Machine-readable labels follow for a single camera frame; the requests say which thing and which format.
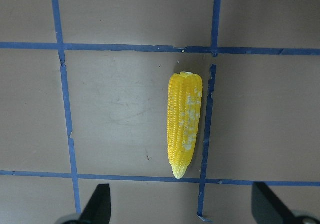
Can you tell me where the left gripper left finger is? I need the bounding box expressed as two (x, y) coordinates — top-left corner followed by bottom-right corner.
(79, 184), (112, 224)

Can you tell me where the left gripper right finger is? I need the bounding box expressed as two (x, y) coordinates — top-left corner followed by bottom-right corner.
(251, 182), (303, 224)

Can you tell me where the yellow corn cob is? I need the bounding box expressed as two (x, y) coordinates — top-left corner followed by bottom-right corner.
(167, 71), (203, 179)

